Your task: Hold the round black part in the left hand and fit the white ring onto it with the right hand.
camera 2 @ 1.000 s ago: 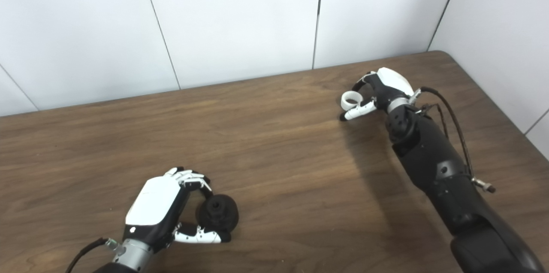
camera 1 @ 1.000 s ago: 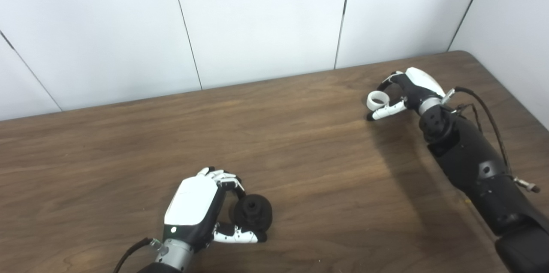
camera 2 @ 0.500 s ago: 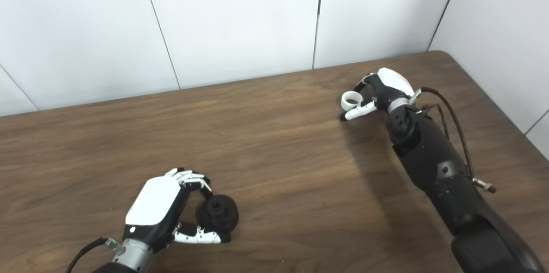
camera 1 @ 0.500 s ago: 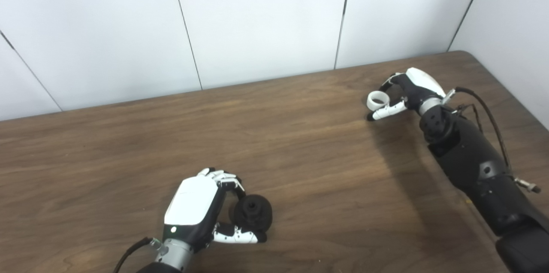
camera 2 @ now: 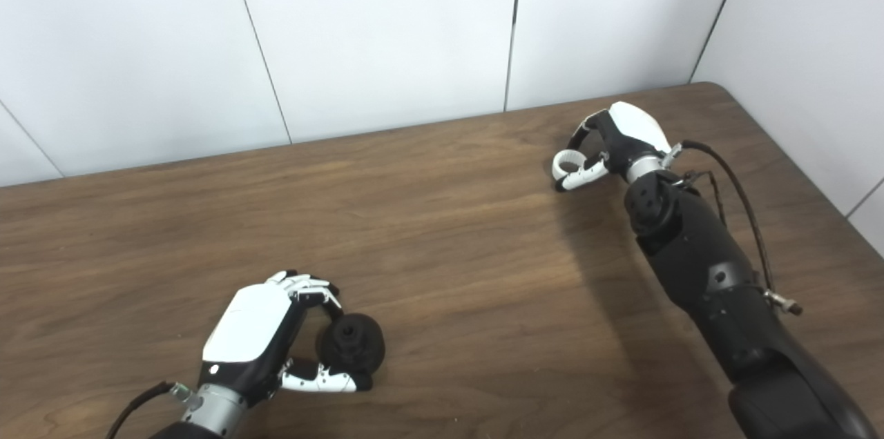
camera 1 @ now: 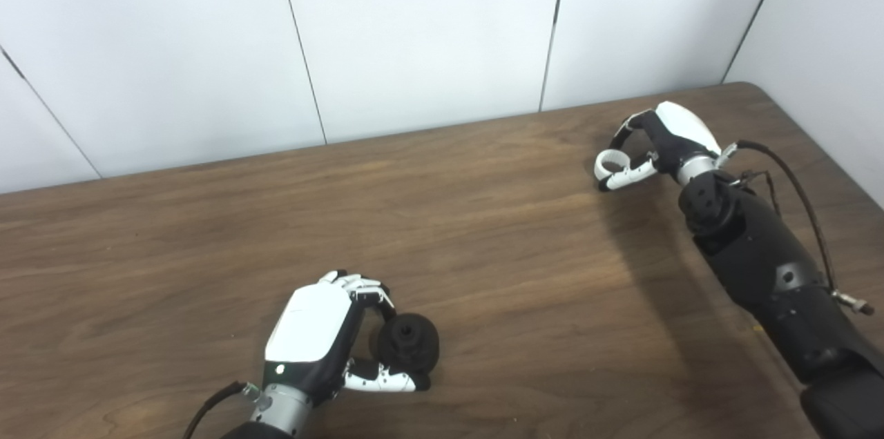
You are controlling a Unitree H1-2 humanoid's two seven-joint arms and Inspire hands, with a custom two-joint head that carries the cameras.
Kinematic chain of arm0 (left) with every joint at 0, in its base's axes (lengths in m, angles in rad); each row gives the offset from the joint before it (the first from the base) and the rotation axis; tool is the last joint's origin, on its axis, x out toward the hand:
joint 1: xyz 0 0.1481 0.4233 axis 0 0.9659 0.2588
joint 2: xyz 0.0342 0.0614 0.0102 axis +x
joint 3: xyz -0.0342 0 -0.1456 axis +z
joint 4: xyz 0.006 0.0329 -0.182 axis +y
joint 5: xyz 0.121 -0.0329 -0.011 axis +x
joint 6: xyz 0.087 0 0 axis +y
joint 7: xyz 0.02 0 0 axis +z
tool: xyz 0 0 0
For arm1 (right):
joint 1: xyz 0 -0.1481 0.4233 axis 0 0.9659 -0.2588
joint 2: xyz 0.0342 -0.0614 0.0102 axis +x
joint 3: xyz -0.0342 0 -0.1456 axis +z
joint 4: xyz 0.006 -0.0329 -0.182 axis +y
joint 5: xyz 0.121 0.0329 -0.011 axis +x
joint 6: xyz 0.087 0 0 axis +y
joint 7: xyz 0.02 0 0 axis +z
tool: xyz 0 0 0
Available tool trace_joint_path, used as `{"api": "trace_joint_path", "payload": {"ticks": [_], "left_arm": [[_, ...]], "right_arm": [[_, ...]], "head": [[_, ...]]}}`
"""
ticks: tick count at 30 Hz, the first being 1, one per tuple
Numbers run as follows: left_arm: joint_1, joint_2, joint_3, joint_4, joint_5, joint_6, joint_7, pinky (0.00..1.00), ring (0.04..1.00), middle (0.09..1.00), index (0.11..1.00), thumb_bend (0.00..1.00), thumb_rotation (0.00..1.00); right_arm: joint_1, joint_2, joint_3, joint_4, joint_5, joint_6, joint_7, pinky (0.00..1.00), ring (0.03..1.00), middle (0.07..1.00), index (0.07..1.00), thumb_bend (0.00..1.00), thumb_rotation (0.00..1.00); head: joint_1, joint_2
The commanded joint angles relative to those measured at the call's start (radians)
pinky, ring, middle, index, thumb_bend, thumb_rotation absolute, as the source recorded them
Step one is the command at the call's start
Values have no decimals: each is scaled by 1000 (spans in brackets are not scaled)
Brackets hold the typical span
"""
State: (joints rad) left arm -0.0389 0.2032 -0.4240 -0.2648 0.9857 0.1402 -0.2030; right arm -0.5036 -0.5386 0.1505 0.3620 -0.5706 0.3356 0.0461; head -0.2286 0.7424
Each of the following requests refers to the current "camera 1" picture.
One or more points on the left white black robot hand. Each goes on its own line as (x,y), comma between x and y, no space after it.
(311,322)

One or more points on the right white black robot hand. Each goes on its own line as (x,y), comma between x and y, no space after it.
(680,128)

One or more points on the round black part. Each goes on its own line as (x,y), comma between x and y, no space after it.
(407,346)

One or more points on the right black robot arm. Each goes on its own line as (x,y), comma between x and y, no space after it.
(766,266)

